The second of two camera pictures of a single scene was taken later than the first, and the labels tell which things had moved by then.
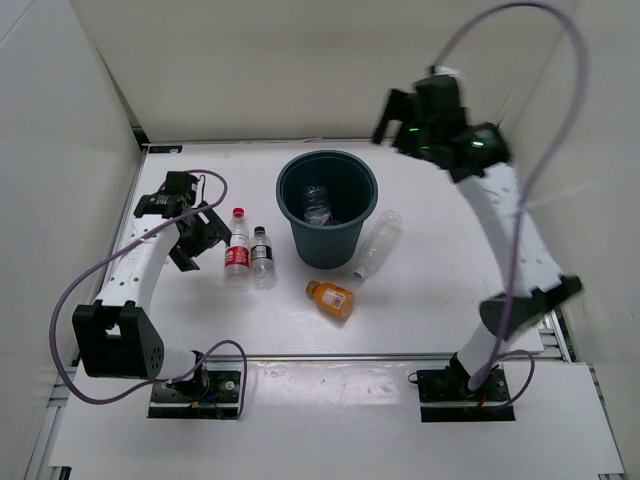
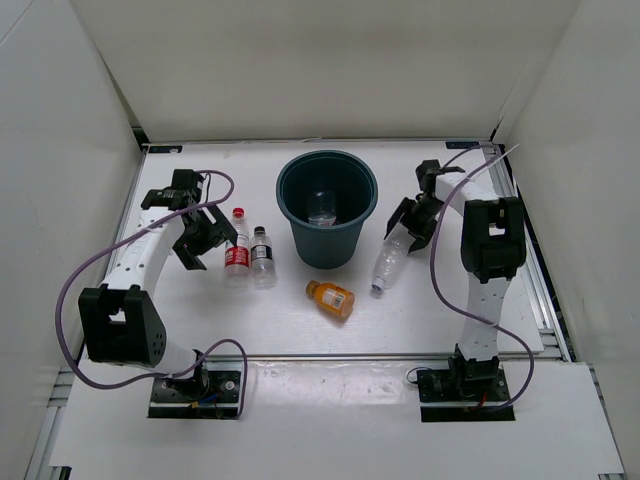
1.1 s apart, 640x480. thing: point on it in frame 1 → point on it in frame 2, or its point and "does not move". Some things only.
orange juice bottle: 333,297 does not move
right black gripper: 401,106 → 422,234
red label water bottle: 237,256 does not move
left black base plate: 212,394 does not move
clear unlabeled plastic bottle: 378,245 → 392,256
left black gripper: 213,232 does not move
